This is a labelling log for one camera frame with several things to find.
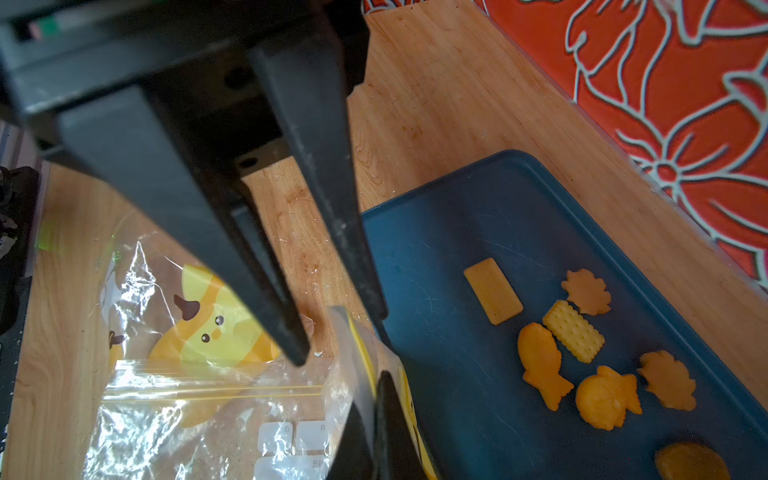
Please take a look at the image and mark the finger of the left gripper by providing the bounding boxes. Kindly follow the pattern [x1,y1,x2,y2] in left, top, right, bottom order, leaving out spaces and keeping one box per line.
[248,23,388,323]

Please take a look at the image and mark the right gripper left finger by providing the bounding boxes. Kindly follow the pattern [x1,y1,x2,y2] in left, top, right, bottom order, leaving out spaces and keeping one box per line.
[326,404,374,480]

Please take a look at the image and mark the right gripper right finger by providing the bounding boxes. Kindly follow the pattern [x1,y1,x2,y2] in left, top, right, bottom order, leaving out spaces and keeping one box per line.
[373,371,427,480]

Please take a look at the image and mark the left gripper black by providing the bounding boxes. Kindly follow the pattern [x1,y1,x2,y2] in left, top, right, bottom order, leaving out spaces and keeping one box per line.
[1,1,369,366]

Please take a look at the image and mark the dark blue tray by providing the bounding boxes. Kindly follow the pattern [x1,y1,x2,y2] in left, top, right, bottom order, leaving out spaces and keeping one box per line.
[363,150,767,479]

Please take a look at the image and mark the bag with cream bear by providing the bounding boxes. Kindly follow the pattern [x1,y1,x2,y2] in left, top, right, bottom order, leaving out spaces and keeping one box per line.
[326,306,438,479]

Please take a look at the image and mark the bag with yellow duck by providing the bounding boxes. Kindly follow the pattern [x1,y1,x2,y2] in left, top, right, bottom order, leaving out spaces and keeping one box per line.
[82,213,331,479]

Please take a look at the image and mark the orange fish cookie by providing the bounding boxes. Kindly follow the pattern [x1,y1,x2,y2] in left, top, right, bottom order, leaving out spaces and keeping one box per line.
[517,322,574,411]

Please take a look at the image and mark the rectangular yellow cookie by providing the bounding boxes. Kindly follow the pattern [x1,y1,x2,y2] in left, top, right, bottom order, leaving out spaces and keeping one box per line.
[463,258,524,325]

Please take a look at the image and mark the waffle square cookie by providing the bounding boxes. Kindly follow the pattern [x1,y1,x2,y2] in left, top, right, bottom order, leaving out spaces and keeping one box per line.
[542,300,605,364]

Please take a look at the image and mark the leaf shaped cookie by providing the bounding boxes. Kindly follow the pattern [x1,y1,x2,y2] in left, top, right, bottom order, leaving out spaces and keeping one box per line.
[561,269,612,316]

